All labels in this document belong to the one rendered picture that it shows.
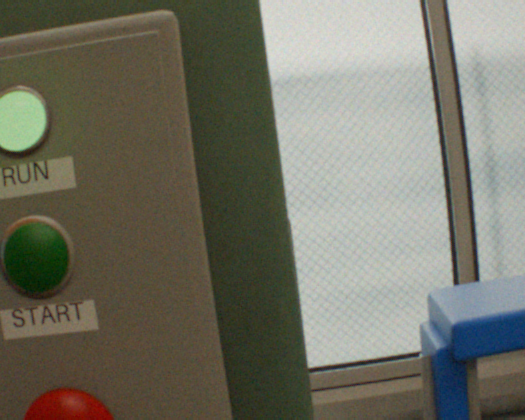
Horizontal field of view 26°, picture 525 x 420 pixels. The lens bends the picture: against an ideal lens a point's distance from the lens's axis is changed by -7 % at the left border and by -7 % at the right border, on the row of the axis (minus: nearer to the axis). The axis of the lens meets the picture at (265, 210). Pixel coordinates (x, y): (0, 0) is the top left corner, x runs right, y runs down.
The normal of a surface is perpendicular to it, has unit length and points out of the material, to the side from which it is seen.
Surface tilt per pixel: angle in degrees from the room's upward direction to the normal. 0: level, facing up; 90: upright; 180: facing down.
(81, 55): 90
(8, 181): 90
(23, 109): 87
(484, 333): 90
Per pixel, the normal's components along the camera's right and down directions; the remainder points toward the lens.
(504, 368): -0.13, -0.98
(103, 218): 0.09, 0.15
